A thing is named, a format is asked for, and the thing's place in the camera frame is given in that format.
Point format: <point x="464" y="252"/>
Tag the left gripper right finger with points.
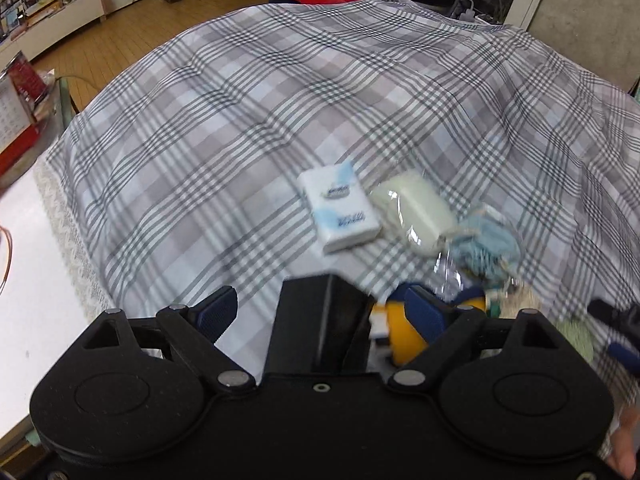
<point x="434" y="319"/>

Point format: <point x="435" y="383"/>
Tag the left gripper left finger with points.
<point x="192" y="333"/>

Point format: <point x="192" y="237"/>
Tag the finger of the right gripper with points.
<point x="625" y="323"/>

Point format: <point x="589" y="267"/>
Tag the green chenille ball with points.
<point x="578" y="335"/>

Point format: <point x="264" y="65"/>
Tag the small white tissue pack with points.
<point x="342" y="212"/>

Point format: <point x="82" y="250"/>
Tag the person's right hand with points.
<point x="622" y="458"/>

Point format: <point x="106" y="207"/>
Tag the black box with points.
<point x="322" y="326"/>

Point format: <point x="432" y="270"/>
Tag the grey plaid bed cover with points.
<point x="182" y="174"/>

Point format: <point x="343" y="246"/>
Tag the red desk calendar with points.
<point x="22" y="89"/>

